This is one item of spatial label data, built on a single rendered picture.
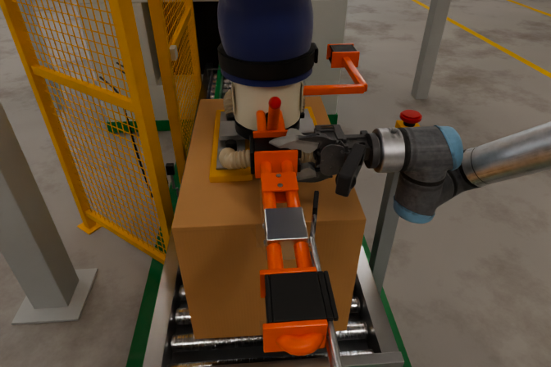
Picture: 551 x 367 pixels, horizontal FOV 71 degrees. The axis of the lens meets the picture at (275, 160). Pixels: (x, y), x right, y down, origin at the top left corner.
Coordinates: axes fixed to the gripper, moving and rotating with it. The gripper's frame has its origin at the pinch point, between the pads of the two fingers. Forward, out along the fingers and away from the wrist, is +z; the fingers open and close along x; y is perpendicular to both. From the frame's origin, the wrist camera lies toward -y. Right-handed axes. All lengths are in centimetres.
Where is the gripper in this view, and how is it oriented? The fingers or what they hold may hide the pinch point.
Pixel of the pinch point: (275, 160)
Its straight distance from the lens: 74.9
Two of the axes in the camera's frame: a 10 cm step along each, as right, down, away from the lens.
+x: 0.0, -8.2, -5.7
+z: -10.0, 0.4, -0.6
